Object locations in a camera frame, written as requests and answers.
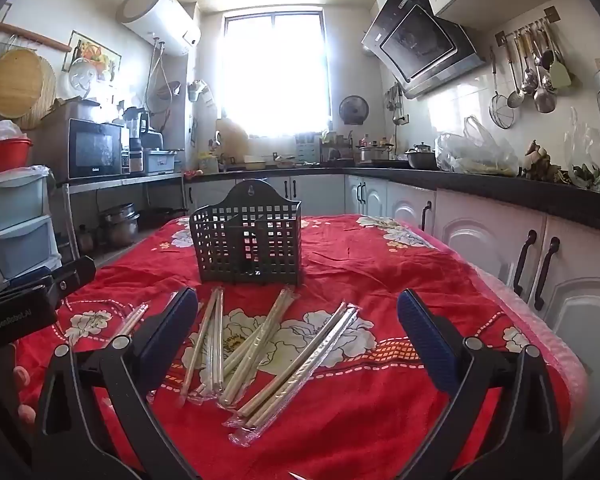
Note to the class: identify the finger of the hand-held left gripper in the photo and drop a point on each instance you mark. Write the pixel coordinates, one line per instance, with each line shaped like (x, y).
(75, 272)
(27, 280)

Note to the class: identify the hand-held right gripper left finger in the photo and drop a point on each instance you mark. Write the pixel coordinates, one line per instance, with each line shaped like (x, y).
(172, 330)

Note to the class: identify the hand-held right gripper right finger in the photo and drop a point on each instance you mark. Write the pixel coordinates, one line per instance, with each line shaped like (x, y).
(425, 340)

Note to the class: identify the dark grey utensil holder basket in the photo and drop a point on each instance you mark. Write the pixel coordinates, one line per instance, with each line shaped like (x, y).
(250, 250)

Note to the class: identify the person's left hand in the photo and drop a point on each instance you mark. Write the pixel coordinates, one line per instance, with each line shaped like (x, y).
(22, 376)

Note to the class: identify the stacked steel pots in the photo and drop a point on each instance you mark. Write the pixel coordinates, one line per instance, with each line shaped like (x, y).
(120, 222)

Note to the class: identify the plastic drawer unit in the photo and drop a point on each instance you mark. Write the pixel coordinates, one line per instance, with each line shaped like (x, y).
(17, 205)

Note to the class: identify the red floral tablecloth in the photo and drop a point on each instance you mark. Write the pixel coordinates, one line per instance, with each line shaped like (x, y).
(380, 270)

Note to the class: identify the black wok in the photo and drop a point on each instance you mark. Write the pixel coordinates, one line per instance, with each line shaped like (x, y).
(162, 215)

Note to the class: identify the metal shelf rack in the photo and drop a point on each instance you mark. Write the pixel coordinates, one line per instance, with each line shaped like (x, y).
(125, 180)

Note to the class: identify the white base cabinets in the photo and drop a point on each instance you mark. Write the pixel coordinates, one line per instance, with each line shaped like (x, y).
(480, 240)

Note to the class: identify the microwave oven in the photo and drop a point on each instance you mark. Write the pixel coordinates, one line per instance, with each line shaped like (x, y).
(92, 150)

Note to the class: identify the red plastic basin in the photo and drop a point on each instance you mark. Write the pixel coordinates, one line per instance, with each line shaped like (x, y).
(2, 157)

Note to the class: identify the blue-grey plastic crate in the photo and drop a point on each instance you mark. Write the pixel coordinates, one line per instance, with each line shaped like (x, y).
(160, 161)

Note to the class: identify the white plastic bag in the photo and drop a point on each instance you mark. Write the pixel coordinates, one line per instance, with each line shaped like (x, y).
(0, 130)

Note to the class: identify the blender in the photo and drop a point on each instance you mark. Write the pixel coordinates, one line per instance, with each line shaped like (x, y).
(137, 125)

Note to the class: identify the black kitchen countertop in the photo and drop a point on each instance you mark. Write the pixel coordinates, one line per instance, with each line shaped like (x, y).
(505, 192)

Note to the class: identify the yellow detergent bottle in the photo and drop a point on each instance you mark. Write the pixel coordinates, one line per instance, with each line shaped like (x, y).
(210, 162)

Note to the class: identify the round bamboo tray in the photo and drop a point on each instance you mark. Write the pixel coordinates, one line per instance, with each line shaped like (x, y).
(47, 95)
(15, 85)

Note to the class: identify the steel pot with lid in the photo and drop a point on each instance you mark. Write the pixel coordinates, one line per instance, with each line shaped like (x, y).
(421, 159)

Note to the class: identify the yellow plastic basin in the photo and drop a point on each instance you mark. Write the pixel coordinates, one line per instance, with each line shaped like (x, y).
(255, 163)

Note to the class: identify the clear plastic food bag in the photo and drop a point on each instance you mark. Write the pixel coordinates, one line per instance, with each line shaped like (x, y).
(475, 155)

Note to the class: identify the steel faucet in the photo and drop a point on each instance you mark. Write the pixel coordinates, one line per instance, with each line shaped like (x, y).
(217, 140)

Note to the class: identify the wooden cutting board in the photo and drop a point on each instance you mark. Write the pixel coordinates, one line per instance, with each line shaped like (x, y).
(232, 137)

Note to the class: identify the condiment rack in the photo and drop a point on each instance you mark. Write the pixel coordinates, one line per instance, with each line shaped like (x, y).
(337, 147)

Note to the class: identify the ginger pile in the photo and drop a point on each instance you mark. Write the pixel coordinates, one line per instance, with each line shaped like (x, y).
(540, 162)

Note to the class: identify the light blue knife block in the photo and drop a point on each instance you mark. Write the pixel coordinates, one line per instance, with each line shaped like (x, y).
(305, 149)

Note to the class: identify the plastic bag of greens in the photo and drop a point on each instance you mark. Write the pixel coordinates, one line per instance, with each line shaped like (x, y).
(587, 172)

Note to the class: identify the small hanging kitchen tools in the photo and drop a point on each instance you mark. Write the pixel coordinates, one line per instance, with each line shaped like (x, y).
(395, 102)

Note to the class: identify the wooden rolling pin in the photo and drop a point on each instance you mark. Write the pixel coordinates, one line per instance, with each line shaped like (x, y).
(30, 36)

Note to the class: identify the small steel ladle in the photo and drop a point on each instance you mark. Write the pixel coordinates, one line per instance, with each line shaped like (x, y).
(516, 100)

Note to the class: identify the white water heater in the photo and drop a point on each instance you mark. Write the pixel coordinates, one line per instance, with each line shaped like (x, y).
(155, 15)

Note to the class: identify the kitchen window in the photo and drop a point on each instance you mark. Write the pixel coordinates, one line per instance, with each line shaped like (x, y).
(275, 75)

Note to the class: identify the steel slotted spoon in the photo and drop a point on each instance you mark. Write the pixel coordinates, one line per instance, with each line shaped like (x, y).
(529, 82)

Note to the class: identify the black range hood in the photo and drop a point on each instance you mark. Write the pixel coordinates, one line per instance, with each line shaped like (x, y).
(420, 45)

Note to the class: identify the pale green spatula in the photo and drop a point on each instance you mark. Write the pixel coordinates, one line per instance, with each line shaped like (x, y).
(562, 75)

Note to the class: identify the wall-hung strainer basket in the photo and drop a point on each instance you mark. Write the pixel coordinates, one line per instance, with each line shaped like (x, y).
(166, 91)

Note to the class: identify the white wall caddy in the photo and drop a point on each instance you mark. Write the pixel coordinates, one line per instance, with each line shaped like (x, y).
(197, 91)

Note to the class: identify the fruit wall poster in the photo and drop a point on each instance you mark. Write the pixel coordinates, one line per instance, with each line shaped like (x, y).
(100, 52)

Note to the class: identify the small round wall fan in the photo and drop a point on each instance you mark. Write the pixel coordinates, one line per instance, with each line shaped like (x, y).
(354, 109)

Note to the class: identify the utensil hanging rail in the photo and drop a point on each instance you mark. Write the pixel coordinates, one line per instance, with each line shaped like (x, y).
(551, 12)

